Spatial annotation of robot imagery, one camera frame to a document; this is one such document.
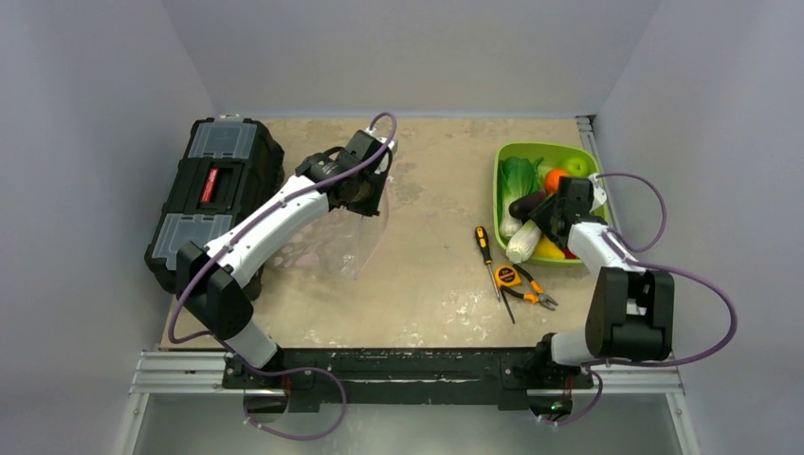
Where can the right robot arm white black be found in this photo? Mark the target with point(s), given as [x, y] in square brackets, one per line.
[631, 311]

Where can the black yellow screwdriver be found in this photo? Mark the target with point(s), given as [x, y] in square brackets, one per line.
[482, 242]

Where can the orange handled pliers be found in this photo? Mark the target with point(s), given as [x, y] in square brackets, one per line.
[528, 290]

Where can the green toy bok choy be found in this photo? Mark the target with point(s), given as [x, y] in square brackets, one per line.
[517, 177]

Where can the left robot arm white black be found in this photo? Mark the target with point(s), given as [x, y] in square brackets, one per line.
[211, 279]

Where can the clear zip top bag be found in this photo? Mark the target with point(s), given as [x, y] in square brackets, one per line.
[340, 243]

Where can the orange toy fruit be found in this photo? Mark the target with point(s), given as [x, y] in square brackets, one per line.
[552, 180]

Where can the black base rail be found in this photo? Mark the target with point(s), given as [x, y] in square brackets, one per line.
[513, 378]

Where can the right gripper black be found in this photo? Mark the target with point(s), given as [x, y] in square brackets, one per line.
[558, 222]

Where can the green plastic basket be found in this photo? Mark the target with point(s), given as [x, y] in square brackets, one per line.
[521, 151]

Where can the aluminium frame rail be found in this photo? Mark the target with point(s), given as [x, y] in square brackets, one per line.
[203, 372]

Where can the green toy apple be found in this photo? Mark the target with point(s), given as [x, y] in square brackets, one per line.
[576, 166]

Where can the purple toy eggplant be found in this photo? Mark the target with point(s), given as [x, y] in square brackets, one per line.
[521, 208]

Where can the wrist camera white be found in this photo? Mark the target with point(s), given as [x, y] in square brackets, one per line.
[600, 196]
[389, 147]

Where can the yellow tape measure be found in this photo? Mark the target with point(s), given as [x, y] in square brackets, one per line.
[506, 275]

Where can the black plastic toolbox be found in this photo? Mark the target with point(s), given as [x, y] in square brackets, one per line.
[229, 168]

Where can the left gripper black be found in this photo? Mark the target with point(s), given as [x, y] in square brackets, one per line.
[370, 208]

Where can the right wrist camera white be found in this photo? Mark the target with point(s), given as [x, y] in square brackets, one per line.
[600, 196]

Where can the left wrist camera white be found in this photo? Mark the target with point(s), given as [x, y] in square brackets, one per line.
[389, 147]

